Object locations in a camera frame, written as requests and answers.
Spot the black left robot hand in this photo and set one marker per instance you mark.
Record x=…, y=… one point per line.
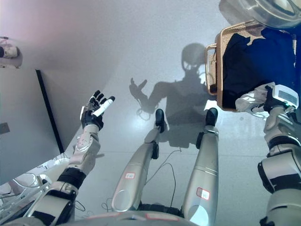
x=92, y=117

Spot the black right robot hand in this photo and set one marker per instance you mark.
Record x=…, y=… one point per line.
x=282, y=97

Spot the white garment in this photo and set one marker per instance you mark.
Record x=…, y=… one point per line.
x=251, y=99

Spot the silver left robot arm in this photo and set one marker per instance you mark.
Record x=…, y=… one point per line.
x=82, y=155

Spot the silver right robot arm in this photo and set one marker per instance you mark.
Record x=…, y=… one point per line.
x=279, y=150

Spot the tan wicker laundry basket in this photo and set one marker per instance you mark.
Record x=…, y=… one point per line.
x=219, y=70

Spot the round glass washing machine door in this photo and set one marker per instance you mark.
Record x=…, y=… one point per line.
x=265, y=11

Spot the black garment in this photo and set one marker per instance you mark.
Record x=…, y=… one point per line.
x=249, y=63

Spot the silver left robot leg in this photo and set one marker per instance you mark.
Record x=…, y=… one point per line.
x=136, y=169

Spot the grey robot torso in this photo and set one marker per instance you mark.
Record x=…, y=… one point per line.
x=131, y=219

